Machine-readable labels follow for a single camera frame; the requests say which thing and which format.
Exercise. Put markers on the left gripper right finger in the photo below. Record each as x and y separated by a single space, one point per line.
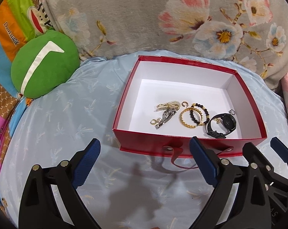
251 206

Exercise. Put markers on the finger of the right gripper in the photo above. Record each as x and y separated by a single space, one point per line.
280 148
257 160

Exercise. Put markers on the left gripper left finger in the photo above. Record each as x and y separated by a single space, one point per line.
38 208

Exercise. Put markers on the black wristwatch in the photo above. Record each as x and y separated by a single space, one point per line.
225 121

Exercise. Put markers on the silver hoop earring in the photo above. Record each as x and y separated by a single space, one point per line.
232 112

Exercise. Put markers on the gold clasp charm earring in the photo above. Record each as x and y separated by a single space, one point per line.
155 121

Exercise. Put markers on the red jewelry box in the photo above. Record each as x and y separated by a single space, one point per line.
157 83

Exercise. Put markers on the light blue bed sheet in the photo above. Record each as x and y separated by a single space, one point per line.
123 190

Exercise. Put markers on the gold beaded bangle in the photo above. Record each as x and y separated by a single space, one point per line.
191 118

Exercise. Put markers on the green round plush cushion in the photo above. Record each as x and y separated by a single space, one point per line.
44 63

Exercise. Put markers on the colourful monkey cartoon bedding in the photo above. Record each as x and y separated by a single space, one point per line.
20 22

